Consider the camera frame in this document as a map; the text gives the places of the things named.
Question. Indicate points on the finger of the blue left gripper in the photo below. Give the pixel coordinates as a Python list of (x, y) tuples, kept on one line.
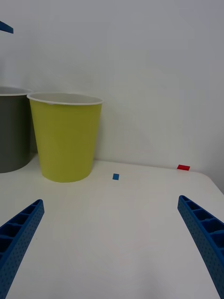
[(5, 27)]

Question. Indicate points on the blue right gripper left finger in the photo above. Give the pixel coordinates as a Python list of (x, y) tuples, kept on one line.
[(21, 240)]

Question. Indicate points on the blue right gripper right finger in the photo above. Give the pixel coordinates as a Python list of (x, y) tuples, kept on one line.
[(205, 240)]

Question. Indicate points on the grey plastic bin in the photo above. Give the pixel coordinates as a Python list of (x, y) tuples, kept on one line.
[(14, 130)]

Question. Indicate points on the yellow-green plastic bin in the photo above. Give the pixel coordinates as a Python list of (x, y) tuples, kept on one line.
[(65, 140)]

